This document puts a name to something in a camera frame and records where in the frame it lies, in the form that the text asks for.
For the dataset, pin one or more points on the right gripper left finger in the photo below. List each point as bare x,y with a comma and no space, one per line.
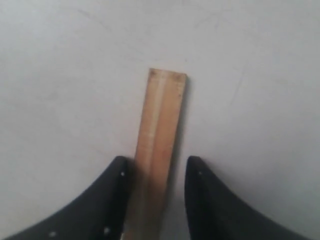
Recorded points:
96,214

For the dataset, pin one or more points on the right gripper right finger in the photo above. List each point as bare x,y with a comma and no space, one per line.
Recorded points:
214,212

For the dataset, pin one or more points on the wooden stick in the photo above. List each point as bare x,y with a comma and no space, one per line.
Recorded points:
153,155

